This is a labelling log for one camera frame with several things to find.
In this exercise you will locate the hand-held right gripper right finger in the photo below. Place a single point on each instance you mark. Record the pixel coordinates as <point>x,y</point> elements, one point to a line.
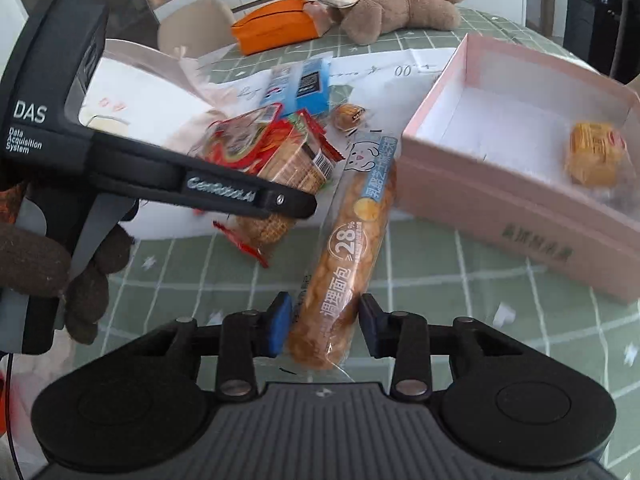
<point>371,324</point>

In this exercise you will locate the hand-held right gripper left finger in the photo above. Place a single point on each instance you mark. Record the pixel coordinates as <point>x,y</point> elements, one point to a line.
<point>280,324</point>

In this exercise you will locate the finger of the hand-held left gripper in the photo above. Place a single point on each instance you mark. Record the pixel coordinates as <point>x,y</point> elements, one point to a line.
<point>220,187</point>

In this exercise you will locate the long bread packet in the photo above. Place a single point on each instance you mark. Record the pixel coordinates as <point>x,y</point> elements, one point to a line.
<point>345,250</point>

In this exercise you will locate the cracker packet with red ends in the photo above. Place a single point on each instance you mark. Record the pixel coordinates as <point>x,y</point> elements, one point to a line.
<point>300,165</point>

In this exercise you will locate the light blue snack packet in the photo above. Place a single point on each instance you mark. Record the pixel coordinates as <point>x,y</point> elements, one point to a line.
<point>302,82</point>

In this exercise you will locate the pink cardboard box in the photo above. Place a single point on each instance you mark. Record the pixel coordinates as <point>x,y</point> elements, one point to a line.
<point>500,205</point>

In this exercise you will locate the yellow snack packet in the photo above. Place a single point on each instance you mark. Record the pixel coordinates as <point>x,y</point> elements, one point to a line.
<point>595,152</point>

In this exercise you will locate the person's left hand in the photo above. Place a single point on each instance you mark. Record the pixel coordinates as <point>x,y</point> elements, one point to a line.
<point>35,265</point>

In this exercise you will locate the green checked tablecloth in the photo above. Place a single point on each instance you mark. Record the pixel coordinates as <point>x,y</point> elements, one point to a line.
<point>450,280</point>

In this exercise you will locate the translucent white plastic bag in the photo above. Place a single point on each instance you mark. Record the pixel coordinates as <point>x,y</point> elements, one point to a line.
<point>145,95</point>

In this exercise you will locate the small round wrapped snack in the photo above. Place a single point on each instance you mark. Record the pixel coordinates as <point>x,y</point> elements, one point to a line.
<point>350,116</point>

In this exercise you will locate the beige chair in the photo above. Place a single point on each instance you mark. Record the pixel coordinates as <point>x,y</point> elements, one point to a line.
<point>192,25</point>

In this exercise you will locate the white printed cloth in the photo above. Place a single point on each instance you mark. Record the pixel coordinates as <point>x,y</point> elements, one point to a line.
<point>430,60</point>

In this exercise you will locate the brown plush toy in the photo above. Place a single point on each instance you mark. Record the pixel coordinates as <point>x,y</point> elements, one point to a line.
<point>400,5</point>

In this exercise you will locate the black water dispenser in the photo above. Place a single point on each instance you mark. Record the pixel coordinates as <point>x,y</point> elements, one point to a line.
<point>592,20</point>

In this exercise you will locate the black aquarium cabinet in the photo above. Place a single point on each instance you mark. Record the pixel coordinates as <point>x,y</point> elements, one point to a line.
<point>631,35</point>

